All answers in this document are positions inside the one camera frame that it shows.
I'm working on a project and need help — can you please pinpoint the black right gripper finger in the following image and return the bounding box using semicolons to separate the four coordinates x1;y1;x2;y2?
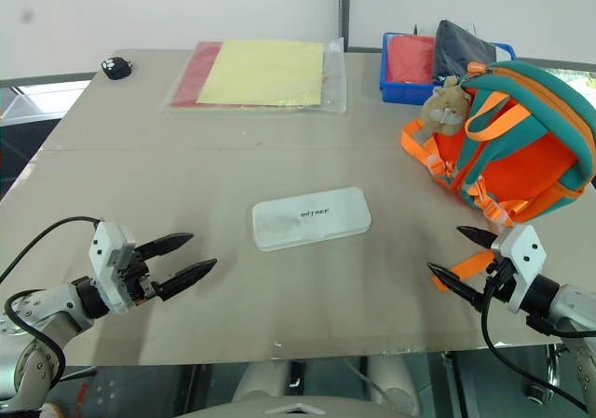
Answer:
426;262;488;311
455;225;498;252

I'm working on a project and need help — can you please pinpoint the clear plastic sleeve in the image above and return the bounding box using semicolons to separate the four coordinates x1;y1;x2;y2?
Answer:
160;36;349;115

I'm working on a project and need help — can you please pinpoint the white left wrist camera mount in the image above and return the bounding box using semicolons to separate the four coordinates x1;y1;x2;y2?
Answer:
88;221;137;316

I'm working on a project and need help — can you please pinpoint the yellow paper sheet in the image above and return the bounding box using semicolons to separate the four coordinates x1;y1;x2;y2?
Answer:
196;39;326;107

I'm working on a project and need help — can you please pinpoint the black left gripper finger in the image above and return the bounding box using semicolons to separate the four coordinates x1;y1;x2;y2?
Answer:
134;233;195;264
153;258;219;302

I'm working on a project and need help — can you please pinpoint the silver robot body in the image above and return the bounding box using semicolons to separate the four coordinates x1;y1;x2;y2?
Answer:
176;355;423;418

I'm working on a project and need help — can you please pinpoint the white pencil case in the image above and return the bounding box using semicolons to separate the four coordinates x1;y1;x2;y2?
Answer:
251;185;373;252

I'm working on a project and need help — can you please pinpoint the blue plastic bin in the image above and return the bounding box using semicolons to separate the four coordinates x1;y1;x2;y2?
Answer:
379;31;521;105

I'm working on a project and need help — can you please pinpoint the dark grey fabric bag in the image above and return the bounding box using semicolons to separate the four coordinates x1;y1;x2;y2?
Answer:
430;19;498;87

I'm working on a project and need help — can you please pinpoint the red cloth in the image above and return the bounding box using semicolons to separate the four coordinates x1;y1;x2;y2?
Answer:
386;34;438;84

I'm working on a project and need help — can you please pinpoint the brown plush toy keychain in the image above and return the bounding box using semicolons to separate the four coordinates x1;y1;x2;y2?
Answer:
421;75;471;135

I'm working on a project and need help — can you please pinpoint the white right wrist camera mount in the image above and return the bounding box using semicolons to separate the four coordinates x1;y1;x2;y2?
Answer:
491;223;547;315

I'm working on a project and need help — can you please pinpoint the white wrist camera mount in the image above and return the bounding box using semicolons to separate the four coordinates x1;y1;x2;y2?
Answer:
88;221;137;316
491;223;547;315

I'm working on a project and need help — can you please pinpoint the orange and teal backpack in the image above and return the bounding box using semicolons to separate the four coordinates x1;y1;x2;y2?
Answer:
400;59;596;293

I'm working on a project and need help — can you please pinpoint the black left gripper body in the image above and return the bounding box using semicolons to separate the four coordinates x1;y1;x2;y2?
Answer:
112;250;160;308

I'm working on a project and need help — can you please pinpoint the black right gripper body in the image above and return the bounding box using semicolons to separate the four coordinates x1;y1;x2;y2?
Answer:
483;249;514;305

